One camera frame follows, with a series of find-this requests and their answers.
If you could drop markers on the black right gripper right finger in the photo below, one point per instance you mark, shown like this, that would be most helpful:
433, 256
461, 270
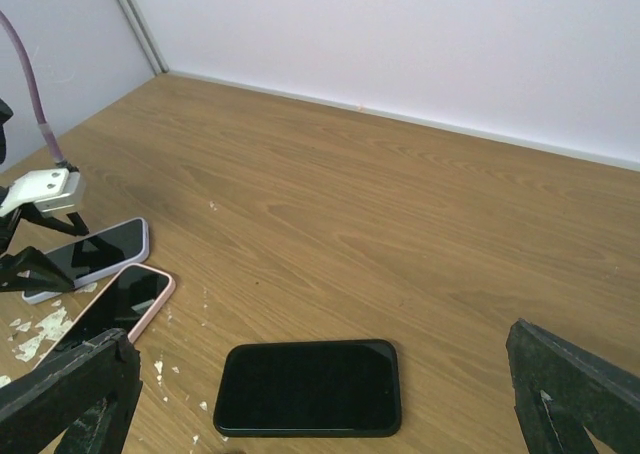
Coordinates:
566, 396

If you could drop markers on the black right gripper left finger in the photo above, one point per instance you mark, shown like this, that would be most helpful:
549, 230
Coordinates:
85, 398

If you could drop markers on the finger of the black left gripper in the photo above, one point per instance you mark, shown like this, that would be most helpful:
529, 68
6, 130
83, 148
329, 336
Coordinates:
75, 227
32, 270

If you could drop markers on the phone in pink case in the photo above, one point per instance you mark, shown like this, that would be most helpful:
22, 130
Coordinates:
129, 301

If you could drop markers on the black phone upper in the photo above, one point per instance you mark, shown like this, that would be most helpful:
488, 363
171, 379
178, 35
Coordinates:
317, 389

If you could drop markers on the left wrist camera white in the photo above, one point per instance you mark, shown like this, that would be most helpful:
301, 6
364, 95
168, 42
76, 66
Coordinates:
50, 191

